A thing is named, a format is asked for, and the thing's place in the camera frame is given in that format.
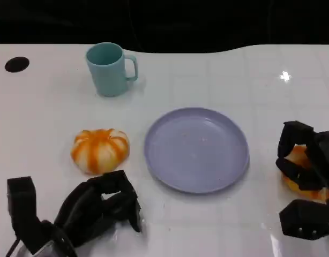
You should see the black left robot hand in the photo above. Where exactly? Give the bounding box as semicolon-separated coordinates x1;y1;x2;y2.
54;170;143;248

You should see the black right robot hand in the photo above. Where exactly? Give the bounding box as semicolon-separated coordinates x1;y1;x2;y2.
275;120;329;240

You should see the orange and white bread roll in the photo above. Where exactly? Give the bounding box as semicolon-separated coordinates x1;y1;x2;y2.
71;128;131;176
281;144;329;205

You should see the lilac plate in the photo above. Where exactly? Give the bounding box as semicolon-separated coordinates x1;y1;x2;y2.
144;107;250;195

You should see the pale green mug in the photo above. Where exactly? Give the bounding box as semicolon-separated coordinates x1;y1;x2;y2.
86;42;139;97

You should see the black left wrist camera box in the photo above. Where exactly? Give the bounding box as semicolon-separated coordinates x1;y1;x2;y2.
6;176;43;241

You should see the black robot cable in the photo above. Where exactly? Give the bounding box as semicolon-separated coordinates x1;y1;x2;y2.
5;239;20;257

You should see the black table cable grommet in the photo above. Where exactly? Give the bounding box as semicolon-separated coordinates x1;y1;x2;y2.
4;56;31;73

